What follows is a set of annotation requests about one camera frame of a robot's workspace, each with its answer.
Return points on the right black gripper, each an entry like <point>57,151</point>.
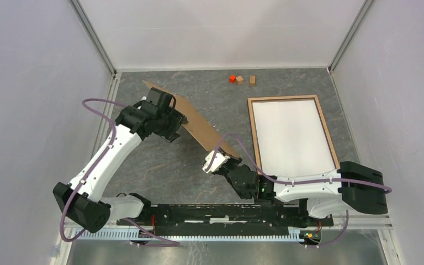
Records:
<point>231,160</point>

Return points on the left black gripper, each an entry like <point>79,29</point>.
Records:
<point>176,119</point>

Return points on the brown cardboard backing board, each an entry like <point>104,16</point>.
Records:
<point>204,133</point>

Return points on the beach landscape photo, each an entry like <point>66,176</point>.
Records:
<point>292,135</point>

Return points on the tan wooden block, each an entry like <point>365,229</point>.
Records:
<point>252,81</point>

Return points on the wooden picture frame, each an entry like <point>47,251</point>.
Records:
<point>254,128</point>

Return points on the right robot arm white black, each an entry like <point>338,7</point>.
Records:
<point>351,187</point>

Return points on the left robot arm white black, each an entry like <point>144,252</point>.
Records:
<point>81,199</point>

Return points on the tan wooden cube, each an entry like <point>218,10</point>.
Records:
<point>239,80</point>

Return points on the white cable duct strip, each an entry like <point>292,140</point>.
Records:
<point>133,234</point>

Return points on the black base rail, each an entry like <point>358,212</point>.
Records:
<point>226,219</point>

